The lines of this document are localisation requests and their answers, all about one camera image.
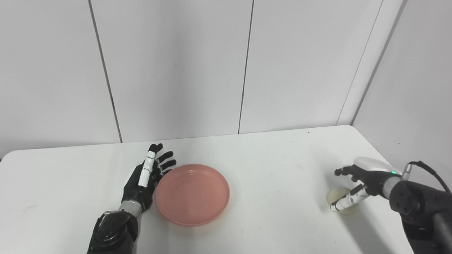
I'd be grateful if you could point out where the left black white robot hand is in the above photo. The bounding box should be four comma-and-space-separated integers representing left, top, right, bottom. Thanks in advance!
121, 143, 177, 213

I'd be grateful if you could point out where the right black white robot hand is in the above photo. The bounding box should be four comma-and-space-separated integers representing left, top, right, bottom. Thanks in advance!
330, 157, 402, 212

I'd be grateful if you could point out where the white steamed bun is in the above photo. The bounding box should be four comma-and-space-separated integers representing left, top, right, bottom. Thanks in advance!
326, 187, 361, 216

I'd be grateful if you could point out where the pink round plate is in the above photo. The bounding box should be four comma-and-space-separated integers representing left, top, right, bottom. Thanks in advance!
155, 164, 231, 226

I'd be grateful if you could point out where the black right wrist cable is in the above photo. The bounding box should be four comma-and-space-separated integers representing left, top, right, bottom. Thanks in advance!
402, 161, 452, 193

